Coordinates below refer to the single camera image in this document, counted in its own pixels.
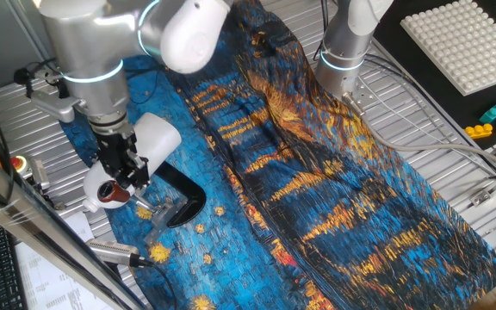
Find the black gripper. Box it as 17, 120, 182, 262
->
94, 130, 152, 195

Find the white plastic jug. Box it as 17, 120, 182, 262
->
82, 112, 183, 214

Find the black C-clamp with screw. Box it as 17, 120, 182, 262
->
155, 161, 208, 229

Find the red emergency stop button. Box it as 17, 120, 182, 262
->
9, 154, 52, 191

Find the printed table paper sheet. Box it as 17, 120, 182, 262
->
14, 210, 118, 310

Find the blue starry night cloth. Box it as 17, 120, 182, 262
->
60, 0, 496, 310

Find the yellow toy brick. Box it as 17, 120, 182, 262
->
464, 123, 493, 140

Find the white studded baseplate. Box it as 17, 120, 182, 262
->
400, 0, 496, 97

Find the silver lever base bracket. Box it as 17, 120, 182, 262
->
144, 196, 189, 245

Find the silver depth camera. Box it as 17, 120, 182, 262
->
85, 239, 154, 269

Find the aluminium frame beam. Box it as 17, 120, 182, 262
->
0, 141, 148, 310

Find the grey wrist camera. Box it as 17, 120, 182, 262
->
30, 90, 82, 125

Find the black camera cable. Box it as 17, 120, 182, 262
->
144, 257, 179, 310

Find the black cable connector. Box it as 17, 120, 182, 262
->
14, 66, 33, 99

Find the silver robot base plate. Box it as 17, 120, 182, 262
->
342, 77, 381, 115

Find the thick grey robot cable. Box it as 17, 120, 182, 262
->
341, 92, 496, 167

